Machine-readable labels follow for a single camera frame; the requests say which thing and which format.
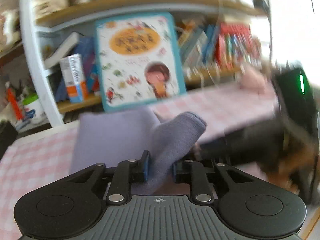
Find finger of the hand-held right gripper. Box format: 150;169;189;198
200;122;284;167

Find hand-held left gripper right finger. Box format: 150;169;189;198
172;159;253;203

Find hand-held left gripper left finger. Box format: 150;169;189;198
66;151;151;205

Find purple and pink sweater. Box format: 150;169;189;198
70;109;208;196

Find person's right hand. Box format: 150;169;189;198
260;151;315;195

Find pink plush toy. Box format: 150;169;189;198
237;67;269;95

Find row of thick red dictionaries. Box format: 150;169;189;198
216;22;262;68

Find teal children's picture book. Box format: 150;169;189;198
94;12;187;113

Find row of thin picture books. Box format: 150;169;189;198
175;21;220;68

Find white and orange carton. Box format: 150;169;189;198
59;54;89;103

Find blue leaning books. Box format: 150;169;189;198
55;36;100;100

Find white jar with green lid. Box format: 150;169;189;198
22;94;47;125

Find black box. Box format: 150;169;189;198
0;121;18;160

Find open white book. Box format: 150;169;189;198
44;32;80;69

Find red tassel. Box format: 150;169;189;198
6;87;24;120

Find white and wood bookshelf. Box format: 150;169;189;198
0;0;270;128

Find white quilted handbag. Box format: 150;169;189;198
32;0;70;18

